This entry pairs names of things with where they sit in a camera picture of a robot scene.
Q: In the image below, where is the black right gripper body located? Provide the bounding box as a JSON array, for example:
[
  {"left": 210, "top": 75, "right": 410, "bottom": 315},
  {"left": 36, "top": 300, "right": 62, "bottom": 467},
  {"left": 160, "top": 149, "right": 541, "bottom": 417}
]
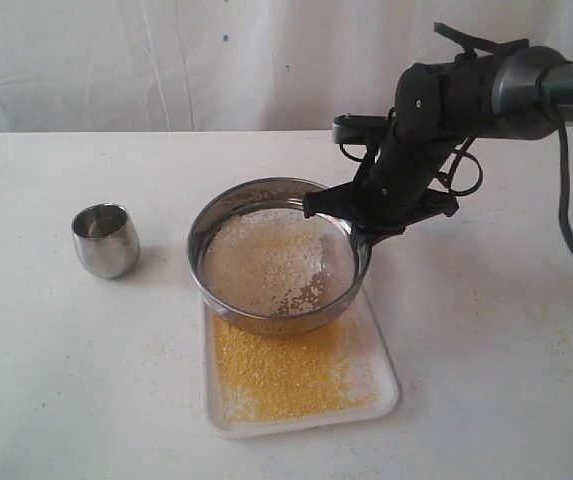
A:
[{"left": 350, "top": 115, "right": 459, "bottom": 227}]

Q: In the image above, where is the yellow grain mixture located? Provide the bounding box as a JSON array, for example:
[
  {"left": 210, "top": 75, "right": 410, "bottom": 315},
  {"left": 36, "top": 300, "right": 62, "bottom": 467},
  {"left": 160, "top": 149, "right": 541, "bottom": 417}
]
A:
[{"left": 207, "top": 209, "right": 378, "bottom": 422}]

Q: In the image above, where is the round steel mesh sieve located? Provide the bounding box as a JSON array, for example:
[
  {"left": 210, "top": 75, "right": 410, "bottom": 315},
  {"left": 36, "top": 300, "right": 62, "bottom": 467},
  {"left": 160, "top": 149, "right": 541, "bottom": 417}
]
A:
[{"left": 187, "top": 177, "right": 372, "bottom": 336}]

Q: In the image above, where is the stainless steel cup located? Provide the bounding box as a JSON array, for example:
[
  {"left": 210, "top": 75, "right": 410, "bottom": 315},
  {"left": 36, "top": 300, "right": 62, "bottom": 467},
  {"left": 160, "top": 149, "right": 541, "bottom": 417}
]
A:
[{"left": 71, "top": 203, "right": 140, "bottom": 280}]

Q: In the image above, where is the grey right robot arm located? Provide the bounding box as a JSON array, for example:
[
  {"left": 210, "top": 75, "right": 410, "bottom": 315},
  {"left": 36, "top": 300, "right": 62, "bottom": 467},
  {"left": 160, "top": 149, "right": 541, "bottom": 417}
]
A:
[{"left": 303, "top": 46, "right": 573, "bottom": 237}]

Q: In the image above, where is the white square plastic tray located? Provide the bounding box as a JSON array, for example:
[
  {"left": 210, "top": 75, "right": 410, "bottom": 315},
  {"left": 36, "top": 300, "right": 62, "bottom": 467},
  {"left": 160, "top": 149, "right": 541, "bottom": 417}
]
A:
[{"left": 200, "top": 293, "right": 399, "bottom": 439}]

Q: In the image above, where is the white backdrop curtain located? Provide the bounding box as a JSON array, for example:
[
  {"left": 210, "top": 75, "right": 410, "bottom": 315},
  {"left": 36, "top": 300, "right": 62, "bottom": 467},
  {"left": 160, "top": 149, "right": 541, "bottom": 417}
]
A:
[{"left": 0, "top": 1, "right": 573, "bottom": 132}]

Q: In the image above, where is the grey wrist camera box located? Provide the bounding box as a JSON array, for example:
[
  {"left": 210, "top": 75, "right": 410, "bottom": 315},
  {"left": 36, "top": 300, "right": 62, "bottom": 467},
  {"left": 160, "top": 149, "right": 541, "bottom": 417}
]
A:
[{"left": 332, "top": 114, "right": 392, "bottom": 146}]

